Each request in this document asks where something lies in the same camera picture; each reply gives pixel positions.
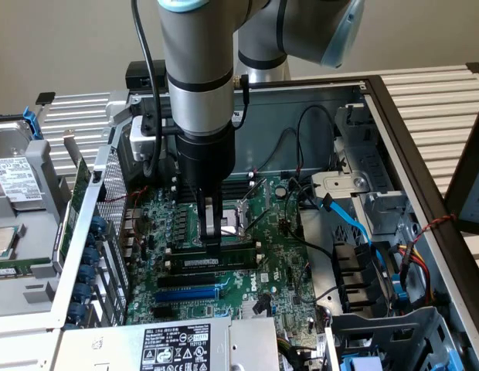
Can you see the blue disk carrier clip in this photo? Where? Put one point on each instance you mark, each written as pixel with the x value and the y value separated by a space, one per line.
pixel 31 121

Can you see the metal rear port block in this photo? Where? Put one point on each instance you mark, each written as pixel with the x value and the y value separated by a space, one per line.
pixel 130 232

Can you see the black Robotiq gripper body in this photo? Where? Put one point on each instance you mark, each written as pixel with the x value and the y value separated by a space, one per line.
pixel 204 158

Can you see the grey power supply with label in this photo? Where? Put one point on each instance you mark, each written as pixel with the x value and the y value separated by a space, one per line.
pixel 108 348

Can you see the metal socket cover frame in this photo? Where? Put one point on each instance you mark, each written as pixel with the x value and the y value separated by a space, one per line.
pixel 264 193

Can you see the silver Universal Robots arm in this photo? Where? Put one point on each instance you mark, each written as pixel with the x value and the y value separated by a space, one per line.
pixel 197 46

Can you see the CPU socket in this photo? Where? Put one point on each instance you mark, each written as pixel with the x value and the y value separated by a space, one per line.
pixel 233 216

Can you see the green RAM stick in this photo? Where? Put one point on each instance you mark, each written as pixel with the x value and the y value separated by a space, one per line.
pixel 235 259
pixel 27 267

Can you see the grey drive cage with blue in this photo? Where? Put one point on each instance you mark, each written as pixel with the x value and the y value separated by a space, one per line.
pixel 378 328

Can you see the silver hard disk with label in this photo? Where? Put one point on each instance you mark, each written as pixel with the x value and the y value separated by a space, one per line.
pixel 15 178

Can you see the round coin battery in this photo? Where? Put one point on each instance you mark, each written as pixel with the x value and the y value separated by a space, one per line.
pixel 280 191

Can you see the short black expansion slot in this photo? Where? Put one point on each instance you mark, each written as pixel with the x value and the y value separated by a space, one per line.
pixel 163 313

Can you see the open grey PC case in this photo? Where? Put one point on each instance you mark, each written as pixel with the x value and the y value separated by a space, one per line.
pixel 378 116

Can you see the thin metal locking lever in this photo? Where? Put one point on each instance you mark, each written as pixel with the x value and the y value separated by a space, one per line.
pixel 233 232

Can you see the grey metal disk bay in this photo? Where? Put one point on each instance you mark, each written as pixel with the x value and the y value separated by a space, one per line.
pixel 359 181

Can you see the black table end cap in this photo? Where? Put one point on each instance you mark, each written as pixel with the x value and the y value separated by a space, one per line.
pixel 476 67
pixel 45 98

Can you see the blue expansion slot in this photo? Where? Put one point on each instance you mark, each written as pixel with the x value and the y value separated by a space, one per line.
pixel 185 295

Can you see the green Dell motherboard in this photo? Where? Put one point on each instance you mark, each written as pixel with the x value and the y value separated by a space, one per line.
pixel 274 247

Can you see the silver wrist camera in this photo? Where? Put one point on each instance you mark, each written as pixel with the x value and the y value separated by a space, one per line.
pixel 141 143

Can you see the silver chipset heatsink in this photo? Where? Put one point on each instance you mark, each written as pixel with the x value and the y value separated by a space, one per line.
pixel 247 311

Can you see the blue card retention clip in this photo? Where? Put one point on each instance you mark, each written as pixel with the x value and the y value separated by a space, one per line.
pixel 97 226
pixel 82 291
pixel 77 311
pixel 86 273
pixel 91 255

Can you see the black RAM slot bank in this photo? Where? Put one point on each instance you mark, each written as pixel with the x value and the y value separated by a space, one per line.
pixel 176 266
pixel 239 189

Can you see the silver CPU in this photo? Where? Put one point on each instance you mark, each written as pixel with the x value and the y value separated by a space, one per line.
pixel 4 239

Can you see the dark framed box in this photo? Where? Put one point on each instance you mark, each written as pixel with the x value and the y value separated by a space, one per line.
pixel 467 185

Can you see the long black expansion slot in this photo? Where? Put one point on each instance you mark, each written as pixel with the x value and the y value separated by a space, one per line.
pixel 185 280

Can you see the black fan shroud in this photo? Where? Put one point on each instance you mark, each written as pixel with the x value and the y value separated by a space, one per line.
pixel 351 270

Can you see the grey parts rack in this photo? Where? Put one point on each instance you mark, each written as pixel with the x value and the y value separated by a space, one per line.
pixel 38 162

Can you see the green graphics card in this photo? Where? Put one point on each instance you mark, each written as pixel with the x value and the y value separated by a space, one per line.
pixel 79 185

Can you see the black box with port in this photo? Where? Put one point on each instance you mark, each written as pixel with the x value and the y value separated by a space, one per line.
pixel 141 73

